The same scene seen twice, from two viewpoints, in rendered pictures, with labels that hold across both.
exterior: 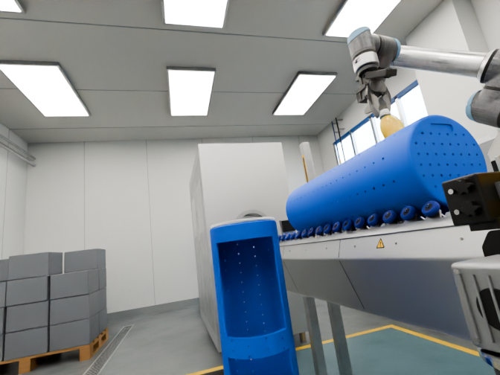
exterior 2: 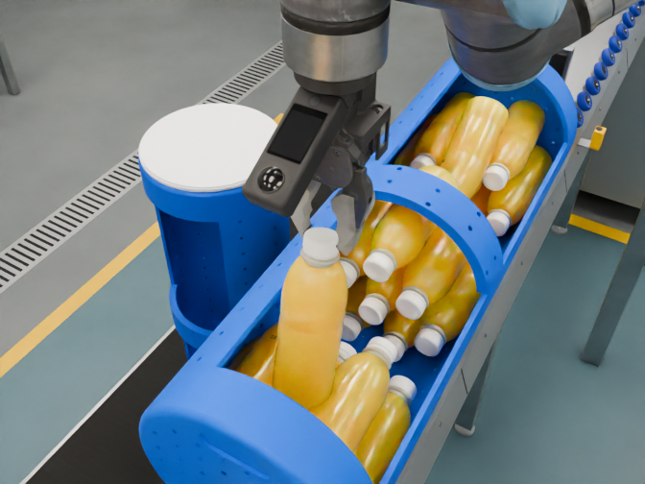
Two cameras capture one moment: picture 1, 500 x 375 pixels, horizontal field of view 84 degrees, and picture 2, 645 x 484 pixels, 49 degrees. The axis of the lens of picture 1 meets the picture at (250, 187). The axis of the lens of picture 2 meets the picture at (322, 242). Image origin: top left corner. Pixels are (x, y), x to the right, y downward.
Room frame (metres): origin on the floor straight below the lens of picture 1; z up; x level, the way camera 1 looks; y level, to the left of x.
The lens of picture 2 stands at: (0.57, -0.91, 1.85)
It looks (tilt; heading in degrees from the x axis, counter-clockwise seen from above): 44 degrees down; 46
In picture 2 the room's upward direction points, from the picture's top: straight up
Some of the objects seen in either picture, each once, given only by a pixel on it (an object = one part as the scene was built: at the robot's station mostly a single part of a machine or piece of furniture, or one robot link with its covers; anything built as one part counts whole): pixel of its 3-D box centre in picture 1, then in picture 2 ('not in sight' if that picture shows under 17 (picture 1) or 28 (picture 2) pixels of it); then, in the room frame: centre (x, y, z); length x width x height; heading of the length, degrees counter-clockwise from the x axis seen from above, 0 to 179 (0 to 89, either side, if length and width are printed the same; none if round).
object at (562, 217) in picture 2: not in sight; (579, 164); (2.60, -0.08, 0.31); 0.06 x 0.06 x 0.63; 17
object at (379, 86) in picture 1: (369, 85); (337, 114); (0.97, -0.51, 1.47); 0.09 x 0.08 x 0.12; 17
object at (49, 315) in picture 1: (44, 304); not in sight; (3.46, 2.63, 0.59); 1.20 x 0.80 x 1.19; 105
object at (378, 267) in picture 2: not in sight; (379, 265); (1.09, -0.47, 1.16); 0.04 x 0.02 x 0.04; 107
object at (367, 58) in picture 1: (365, 65); (331, 36); (0.96, -0.51, 1.55); 0.10 x 0.09 x 0.05; 107
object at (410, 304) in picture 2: not in sight; (412, 302); (1.11, -0.52, 1.11); 0.04 x 0.02 x 0.04; 107
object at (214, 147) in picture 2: (242, 223); (211, 144); (1.19, 0.05, 1.03); 0.28 x 0.28 x 0.01
